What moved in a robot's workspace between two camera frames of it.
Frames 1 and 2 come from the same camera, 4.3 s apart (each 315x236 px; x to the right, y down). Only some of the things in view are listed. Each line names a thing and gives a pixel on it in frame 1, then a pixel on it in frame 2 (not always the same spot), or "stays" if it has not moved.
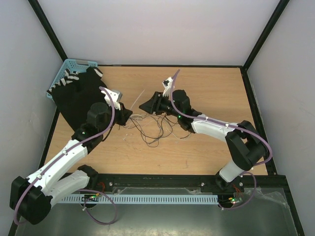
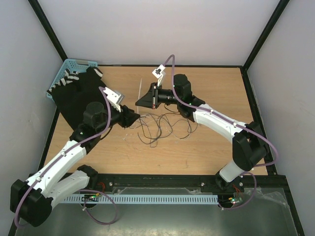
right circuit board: x=234 y=200 stays
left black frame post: x=42 y=16 stays
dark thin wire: x=144 y=139 to x=160 y=129
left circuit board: x=92 y=197 stays
